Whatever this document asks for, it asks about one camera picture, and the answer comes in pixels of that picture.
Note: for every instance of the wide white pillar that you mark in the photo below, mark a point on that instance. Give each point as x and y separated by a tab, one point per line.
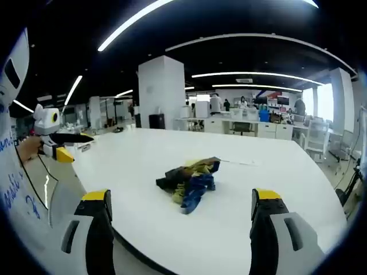
160	91

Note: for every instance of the white chest-worn device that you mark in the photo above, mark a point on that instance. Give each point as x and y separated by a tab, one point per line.
24	57

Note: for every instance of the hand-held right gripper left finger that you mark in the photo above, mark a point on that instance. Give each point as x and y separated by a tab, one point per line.
97	246

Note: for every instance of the person in white shirt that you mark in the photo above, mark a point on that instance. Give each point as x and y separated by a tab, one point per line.
17	183

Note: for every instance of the white cabinet desk row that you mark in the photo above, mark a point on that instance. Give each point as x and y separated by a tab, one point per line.
218	126

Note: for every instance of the black cabinet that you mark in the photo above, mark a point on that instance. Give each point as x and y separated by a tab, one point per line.
156	121

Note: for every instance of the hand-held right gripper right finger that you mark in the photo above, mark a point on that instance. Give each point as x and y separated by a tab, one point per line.
266	246

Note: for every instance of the person's left hand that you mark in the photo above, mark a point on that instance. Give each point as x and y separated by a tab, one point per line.
30	149

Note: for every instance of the black office chair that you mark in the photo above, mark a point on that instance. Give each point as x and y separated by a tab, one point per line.
241	127

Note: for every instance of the striped wall banner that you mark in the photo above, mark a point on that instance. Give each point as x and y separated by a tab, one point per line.
269	94

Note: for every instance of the white box cabinet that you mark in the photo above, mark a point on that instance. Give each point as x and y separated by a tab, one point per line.
202	106

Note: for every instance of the straight ceiling light strip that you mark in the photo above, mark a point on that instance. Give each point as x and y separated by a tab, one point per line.
73	90
134	21

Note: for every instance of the yellow blue grey garment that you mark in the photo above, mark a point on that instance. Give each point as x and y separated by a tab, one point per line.
198	183

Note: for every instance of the white paper cups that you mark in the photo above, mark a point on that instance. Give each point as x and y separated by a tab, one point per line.
130	126

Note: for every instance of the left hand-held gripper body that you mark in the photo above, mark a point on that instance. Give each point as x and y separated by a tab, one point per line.
46	120

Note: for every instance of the blue storage bin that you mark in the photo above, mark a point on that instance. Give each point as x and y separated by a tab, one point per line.
264	116

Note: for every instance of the white mesh office chair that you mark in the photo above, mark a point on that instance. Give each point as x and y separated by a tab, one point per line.
316	137

